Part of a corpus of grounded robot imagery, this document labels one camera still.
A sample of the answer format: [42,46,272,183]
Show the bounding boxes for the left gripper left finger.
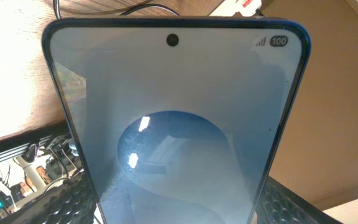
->
[0,173,96,224]

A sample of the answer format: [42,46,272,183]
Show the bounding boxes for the blue Galaxy smartphone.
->
[42,16,311,223]

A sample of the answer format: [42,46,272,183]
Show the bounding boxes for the white power strip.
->
[210,0,262,17]

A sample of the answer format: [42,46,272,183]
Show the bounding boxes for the black USB charging cable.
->
[53,0,180,19]

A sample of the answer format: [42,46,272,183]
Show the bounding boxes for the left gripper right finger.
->
[255,177,341,224]

